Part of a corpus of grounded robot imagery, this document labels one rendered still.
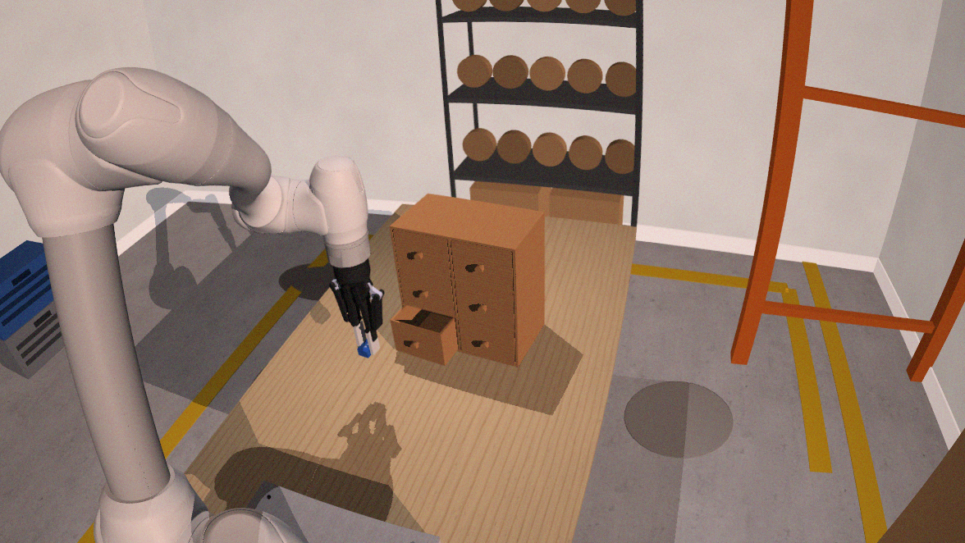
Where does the blue 9v battery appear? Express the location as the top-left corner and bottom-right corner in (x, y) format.
(357, 339), (371, 358)

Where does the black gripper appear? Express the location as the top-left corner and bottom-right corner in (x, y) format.
(329, 259), (385, 355)

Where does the brown wooden chest of drawers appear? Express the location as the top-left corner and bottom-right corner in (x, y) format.
(390, 194), (545, 367)

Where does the brown wooden drawer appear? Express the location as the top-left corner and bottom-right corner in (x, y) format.
(399, 269), (455, 315)
(391, 305), (459, 366)
(393, 230), (451, 278)
(451, 240), (514, 291)
(459, 319), (515, 365)
(455, 281), (515, 330)

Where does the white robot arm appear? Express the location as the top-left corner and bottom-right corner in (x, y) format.
(0, 67), (371, 543)

